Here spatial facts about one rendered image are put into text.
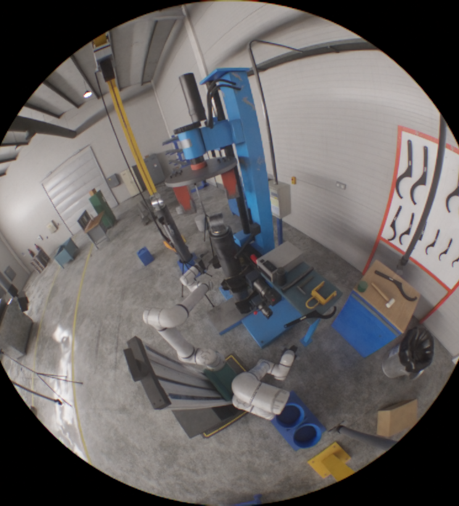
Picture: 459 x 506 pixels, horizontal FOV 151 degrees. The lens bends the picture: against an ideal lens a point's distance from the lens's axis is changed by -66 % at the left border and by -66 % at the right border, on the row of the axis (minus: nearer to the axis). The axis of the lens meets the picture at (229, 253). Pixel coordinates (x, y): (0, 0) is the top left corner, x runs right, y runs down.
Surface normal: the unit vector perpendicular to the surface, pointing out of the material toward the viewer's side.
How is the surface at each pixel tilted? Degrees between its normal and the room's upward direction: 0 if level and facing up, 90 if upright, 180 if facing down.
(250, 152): 90
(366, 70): 90
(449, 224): 90
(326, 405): 0
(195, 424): 0
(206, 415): 0
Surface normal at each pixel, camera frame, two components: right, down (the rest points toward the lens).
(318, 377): -0.22, -0.72
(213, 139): 0.48, 0.51
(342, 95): -0.85, 0.47
